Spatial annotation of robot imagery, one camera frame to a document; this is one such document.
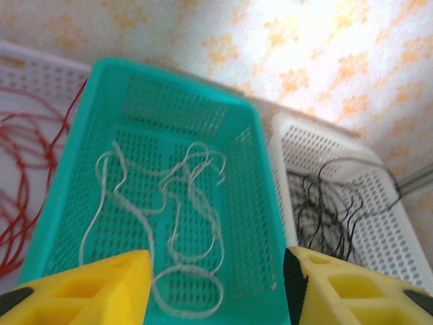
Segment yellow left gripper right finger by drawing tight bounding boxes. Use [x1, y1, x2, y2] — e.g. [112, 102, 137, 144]
[283, 246, 433, 325]

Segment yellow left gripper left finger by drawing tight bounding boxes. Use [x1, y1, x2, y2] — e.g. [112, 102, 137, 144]
[0, 249, 152, 325]

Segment white perforated plastic basket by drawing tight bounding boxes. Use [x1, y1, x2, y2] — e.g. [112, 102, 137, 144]
[269, 112, 428, 294]

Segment teal perforated plastic basket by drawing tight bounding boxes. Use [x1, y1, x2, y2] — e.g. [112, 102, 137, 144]
[16, 56, 292, 325]

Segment lavender perforated plastic basket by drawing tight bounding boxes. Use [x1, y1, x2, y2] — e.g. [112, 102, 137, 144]
[0, 39, 93, 282]

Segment black cable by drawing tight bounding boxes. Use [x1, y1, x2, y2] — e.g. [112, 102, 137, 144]
[291, 157, 404, 264]

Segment white cable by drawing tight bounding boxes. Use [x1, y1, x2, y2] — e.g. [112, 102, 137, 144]
[78, 140, 227, 320]

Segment aluminium frame post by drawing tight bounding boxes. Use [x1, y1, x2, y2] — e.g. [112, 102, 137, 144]
[398, 165, 433, 196]

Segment red cable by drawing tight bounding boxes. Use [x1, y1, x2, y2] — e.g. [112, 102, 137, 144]
[0, 80, 89, 278]

